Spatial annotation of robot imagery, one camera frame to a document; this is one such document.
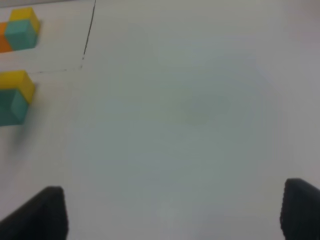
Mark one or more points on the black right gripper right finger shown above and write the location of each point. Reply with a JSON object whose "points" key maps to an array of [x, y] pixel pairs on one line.
{"points": [[300, 210]]}

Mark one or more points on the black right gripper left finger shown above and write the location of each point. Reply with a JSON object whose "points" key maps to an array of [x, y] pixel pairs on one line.
{"points": [[43, 217]]}

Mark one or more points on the template orange cube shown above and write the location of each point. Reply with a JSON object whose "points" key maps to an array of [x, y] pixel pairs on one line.
{"points": [[4, 44]]}

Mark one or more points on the template teal cube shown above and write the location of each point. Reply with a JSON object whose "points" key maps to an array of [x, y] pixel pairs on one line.
{"points": [[20, 35]]}

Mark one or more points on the template yellow cube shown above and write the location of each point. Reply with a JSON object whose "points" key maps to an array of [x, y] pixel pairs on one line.
{"points": [[26, 13]]}

